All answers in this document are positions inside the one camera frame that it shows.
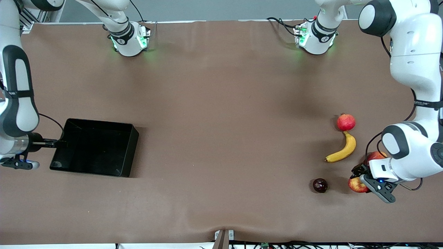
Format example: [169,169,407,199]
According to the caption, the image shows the red yellow apple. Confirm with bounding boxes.
[348,176,369,193]

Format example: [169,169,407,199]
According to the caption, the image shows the yellow banana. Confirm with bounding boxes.
[324,131,356,163]

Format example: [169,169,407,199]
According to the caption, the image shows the black plastic box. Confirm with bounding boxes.
[49,118,139,177]

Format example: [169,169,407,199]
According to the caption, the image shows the red yellow mango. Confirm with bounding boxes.
[366,151,388,164]

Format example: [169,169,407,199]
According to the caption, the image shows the dark purple plum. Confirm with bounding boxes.
[313,178,328,193]

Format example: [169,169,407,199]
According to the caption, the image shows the red pomegranate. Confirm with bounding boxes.
[337,113,356,132]

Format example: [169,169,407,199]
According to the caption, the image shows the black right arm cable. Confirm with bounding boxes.
[38,113,65,132]

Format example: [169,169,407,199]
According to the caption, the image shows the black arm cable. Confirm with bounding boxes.
[38,113,65,132]
[365,36,424,192]

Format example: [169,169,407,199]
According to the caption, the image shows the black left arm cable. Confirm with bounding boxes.
[365,36,424,192]

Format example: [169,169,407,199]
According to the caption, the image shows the aluminium frame profile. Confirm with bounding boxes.
[19,7,64,25]

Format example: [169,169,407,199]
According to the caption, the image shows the metal table edge bracket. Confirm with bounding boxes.
[214,229,235,249]

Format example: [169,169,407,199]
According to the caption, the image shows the black right base cable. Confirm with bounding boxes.
[129,0,146,23]

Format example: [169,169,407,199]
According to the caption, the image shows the black left base cables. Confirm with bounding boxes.
[266,17,305,37]

